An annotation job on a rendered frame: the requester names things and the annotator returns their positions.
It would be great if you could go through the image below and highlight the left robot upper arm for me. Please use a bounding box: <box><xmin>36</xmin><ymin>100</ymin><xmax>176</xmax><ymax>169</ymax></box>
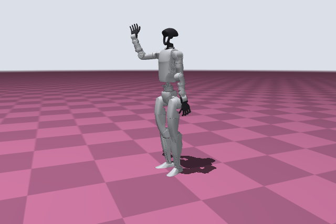
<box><xmin>172</xmin><ymin>50</ymin><xmax>184</xmax><ymax>81</ymax></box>

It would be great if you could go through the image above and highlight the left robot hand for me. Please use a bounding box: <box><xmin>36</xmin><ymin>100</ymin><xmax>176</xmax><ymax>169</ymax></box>
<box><xmin>179</xmin><ymin>97</ymin><xmax>191</xmax><ymax>116</ymax></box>

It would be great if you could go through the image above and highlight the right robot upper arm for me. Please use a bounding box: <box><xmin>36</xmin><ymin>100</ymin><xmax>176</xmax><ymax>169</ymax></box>
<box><xmin>138</xmin><ymin>50</ymin><xmax>162</xmax><ymax>60</ymax></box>

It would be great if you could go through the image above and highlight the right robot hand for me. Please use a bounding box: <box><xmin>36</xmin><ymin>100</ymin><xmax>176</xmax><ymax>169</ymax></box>
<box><xmin>130</xmin><ymin>24</ymin><xmax>140</xmax><ymax>38</ymax></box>

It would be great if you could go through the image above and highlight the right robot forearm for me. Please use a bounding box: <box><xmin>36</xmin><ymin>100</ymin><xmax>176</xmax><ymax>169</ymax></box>
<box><xmin>131</xmin><ymin>34</ymin><xmax>143</xmax><ymax>53</ymax></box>

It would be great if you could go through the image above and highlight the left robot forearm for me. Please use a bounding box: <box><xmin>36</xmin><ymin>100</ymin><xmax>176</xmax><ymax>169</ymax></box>
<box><xmin>177</xmin><ymin>73</ymin><xmax>187</xmax><ymax>102</ymax></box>

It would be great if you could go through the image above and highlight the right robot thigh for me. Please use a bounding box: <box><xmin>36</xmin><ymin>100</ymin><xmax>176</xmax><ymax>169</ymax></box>
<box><xmin>154</xmin><ymin>96</ymin><xmax>170</xmax><ymax>138</ymax></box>

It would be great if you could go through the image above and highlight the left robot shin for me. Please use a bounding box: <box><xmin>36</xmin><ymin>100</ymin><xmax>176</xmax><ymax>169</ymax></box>
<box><xmin>171</xmin><ymin>133</ymin><xmax>182</xmax><ymax>169</ymax></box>

